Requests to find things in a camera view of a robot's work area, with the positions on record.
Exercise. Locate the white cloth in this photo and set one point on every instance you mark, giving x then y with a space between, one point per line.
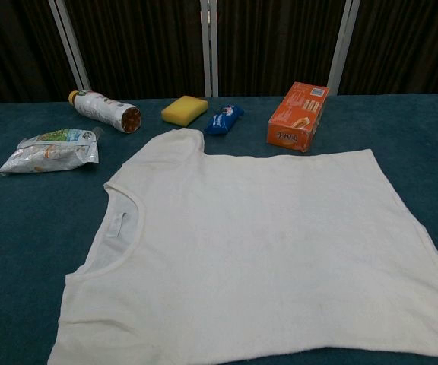
242 247

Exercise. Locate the white snack bag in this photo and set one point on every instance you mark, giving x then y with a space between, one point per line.
48 156

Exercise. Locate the blue snack packet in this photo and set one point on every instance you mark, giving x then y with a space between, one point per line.
223 119

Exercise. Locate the yellow sponge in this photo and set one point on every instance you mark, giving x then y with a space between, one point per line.
183 110

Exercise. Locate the orange cardboard box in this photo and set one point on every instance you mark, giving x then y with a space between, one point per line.
295 118

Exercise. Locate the yellow-capped drink bottle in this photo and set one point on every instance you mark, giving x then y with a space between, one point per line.
97 106

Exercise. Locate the white screen frame post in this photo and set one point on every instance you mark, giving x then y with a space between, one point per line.
70 49
342 45
208 57

